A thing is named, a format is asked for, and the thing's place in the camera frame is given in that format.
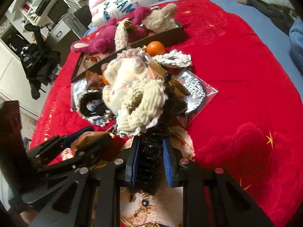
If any black desk chair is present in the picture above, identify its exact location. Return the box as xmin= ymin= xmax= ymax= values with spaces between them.
xmin=20 ymin=23 xmax=61 ymax=100

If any black shallow tray box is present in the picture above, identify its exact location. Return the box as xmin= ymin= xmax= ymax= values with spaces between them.
xmin=70 ymin=20 xmax=186 ymax=83

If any black computer tower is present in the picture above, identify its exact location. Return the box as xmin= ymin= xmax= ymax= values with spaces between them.
xmin=74 ymin=5 xmax=92 ymax=28

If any red embroidered blanket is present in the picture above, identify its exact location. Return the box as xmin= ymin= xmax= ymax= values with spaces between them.
xmin=175 ymin=0 xmax=302 ymax=226

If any clear packet with round badge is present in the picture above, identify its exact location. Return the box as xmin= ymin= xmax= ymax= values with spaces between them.
xmin=177 ymin=69 xmax=218 ymax=127

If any white desk with drawer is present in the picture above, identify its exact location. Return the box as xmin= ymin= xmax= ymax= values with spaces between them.
xmin=46 ymin=14 xmax=86 ymax=47

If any orange mandarin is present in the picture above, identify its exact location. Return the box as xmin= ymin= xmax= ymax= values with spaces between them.
xmin=102 ymin=73 xmax=110 ymax=86
xmin=146 ymin=41 xmax=166 ymax=56

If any tan triangular snack packet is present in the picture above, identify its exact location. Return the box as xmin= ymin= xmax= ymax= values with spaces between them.
xmin=85 ymin=71 xmax=103 ymax=90

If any black lace-trimmed scrunchie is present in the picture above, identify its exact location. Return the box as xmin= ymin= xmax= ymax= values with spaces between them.
xmin=76 ymin=90 xmax=113 ymax=127

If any cream knitted scrunchie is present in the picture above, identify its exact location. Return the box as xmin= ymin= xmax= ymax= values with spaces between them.
xmin=116 ymin=78 xmax=167 ymax=138

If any white lace scrunchie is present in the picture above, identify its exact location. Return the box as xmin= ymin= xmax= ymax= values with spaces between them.
xmin=152 ymin=49 xmax=192 ymax=69

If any magenta plush bunny headband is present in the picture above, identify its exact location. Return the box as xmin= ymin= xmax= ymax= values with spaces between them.
xmin=70 ymin=2 xmax=179 ymax=54

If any blue fleece blanket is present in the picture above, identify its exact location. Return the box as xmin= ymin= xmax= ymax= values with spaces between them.
xmin=289 ymin=17 xmax=303 ymax=74

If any white cartoon print blanket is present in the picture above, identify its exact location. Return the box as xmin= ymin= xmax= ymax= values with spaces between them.
xmin=91 ymin=0 xmax=190 ymax=28

